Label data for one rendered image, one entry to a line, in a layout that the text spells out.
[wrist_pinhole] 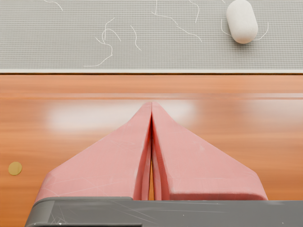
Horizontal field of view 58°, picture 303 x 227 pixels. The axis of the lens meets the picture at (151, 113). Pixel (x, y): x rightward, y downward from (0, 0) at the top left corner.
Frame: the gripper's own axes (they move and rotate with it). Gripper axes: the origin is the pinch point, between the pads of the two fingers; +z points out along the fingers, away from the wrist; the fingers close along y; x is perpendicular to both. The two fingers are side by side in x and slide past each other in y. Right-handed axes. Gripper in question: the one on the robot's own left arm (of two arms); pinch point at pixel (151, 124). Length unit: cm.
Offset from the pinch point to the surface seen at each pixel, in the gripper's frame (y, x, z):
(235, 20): -6.3, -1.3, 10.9
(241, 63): -7.1, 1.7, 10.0
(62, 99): 5.9, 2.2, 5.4
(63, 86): 6.2, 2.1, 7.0
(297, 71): -11.3, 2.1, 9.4
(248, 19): -7.1, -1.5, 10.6
